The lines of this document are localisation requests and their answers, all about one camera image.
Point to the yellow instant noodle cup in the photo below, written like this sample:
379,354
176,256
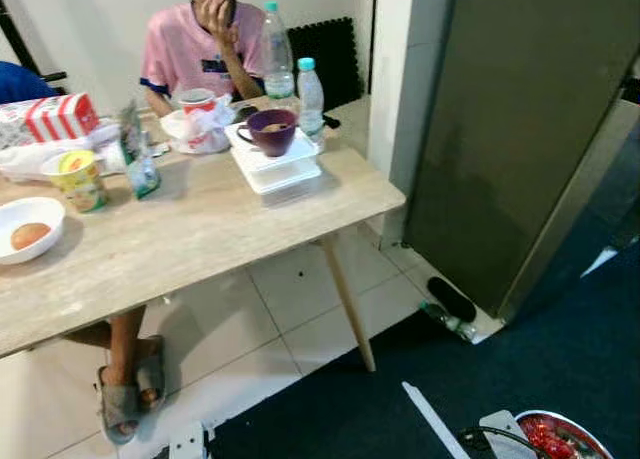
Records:
78,186

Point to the brown egg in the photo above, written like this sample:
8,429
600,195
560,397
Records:
30,235

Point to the purple cup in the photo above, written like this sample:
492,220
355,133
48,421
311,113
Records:
272,136

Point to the light wooden table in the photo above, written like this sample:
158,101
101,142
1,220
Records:
200,229

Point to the tall clear water bottle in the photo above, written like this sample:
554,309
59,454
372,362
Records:
278,54

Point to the white bowl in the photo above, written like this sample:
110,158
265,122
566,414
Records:
10,251

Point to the person in blue shirt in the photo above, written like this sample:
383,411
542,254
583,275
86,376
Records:
125,349

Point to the black slipper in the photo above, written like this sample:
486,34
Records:
452,299

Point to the black smartphone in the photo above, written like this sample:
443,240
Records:
330,122

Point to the green label bottle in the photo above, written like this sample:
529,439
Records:
450,322

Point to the white plastic wrapper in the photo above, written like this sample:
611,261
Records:
40,161

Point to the person in pink shirt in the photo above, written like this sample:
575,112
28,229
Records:
180,49

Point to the black metal frame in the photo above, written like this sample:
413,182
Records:
16,36

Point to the small clear water bottle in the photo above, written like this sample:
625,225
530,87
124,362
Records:
311,99

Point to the red white striped box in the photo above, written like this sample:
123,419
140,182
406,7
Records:
60,117

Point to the white stacked food containers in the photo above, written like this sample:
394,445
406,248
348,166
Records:
275,176

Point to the steel bowl with red fruit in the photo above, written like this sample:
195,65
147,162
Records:
560,442

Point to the white strip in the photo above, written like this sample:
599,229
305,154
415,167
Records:
430,419

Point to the grey fridge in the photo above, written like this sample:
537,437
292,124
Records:
500,129

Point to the green snack packet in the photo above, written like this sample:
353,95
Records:
140,164

